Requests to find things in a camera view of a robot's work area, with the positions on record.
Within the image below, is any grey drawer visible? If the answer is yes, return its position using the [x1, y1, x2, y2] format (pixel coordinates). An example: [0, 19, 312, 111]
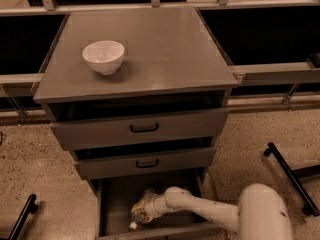
[51, 109, 228, 151]
[95, 169, 221, 240]
[75, 147, 216, 180]

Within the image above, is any black drawer handle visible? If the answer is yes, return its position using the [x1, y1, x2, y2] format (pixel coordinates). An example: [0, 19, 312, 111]
[130, 123, 159, 133]
[136, 159, 159, 169]

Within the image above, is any black left base leg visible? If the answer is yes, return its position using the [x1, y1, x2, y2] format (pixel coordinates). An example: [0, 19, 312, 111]
[7, 194, 37, 240]

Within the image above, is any middle grey drawer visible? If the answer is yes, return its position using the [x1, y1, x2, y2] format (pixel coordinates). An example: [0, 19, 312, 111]
[75, 147, 216, 180]

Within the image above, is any white ceramic bowl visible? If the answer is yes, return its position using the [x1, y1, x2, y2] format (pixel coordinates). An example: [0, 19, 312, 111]
[82, 40, 125, 75]

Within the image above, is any black top drawer handle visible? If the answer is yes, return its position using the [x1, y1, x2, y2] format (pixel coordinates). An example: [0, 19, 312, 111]
[130, 123, 159, 133]

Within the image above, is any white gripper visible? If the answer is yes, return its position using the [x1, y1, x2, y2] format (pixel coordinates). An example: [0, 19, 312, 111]
[131, 193, 167, 219]

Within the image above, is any black middle drawer handle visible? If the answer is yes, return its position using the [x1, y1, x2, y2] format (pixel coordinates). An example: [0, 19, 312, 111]
[136, 159, 159, 169]

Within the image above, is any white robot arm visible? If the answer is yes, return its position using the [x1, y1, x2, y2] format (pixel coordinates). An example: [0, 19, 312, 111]
[129, 183, 294, 240]

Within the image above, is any grey drawer cabinet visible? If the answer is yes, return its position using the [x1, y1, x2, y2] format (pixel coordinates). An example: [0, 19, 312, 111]
[33, 6, 238, 240]

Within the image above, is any top grey drawer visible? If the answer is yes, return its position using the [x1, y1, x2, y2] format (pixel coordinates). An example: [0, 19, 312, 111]
[51, 109, 228, 151]

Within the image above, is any bottom grey drawer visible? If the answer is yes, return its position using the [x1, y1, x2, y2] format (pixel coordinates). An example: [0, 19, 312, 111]
[95, 169, 221, 240]

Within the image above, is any black right base leg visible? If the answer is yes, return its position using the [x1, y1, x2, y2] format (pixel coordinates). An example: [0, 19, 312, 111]
[263, 142, 320, 217]

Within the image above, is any black base leg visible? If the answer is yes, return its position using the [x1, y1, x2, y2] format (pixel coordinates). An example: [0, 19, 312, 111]
[7, 194, 37, 240]
[263, 142, 320, 217]

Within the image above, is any blue plastic bottle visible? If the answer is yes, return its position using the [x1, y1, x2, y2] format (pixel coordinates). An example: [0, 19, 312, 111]
[129, 189, 156, 230]

